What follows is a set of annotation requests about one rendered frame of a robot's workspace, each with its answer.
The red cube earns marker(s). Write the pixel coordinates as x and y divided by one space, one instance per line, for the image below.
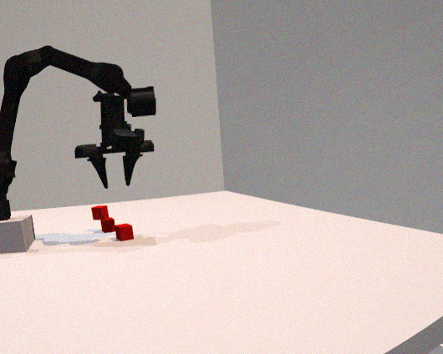
124 232
100 212
108 225

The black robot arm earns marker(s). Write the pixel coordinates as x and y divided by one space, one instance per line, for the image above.
107 76

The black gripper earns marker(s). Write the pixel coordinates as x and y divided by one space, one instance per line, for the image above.
95 154

